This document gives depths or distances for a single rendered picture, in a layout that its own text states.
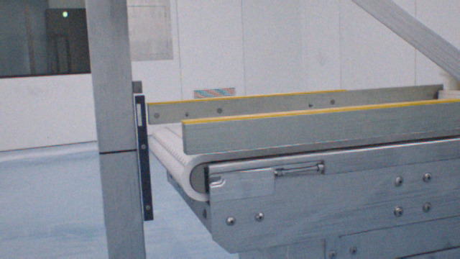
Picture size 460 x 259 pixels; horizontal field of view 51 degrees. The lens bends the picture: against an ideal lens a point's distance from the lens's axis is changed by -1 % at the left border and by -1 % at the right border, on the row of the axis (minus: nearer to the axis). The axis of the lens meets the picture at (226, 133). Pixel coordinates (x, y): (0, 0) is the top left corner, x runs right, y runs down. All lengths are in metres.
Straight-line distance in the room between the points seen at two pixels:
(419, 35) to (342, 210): 0.21
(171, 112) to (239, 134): 0.27
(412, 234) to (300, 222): 0.19
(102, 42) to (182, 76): 5.12
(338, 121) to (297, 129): 0.05
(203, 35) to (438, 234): 5.40
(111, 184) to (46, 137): 4.82
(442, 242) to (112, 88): 0.52
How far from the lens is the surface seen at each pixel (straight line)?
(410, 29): 0.55
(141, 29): 5.70
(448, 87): 0.95
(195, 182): 0.51
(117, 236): 0.80
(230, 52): 6.11
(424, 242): 0.70
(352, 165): 0.56
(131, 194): 0.78
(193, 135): 0.48
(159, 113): 0.75
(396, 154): 0.59
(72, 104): 5.58
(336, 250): 0.63
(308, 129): 0.53
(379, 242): 0.66
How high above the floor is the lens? 0.91
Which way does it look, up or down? 8 degrees down
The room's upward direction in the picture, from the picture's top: 3 degrees counter-clockwise
